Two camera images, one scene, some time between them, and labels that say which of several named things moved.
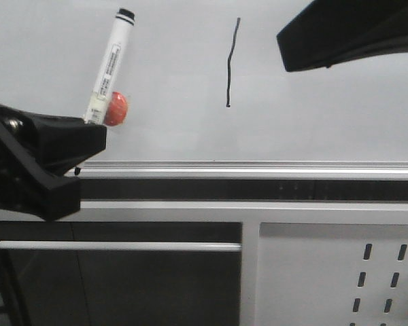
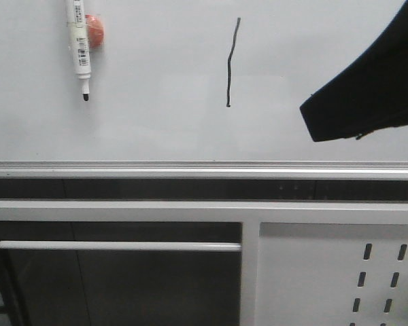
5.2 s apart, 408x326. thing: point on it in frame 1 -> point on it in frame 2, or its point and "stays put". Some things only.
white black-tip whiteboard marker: x=103 y=93 -> x=77 y=31
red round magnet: x=117 y=109 -> x=96 y=31
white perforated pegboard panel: x=338 y=274 stays put
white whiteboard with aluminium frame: x=207 y=93 stays put
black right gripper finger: x=327 y=32 -> x=381 y=88
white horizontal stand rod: x=121 y=245 stays put
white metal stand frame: x=249 y=214 stays put
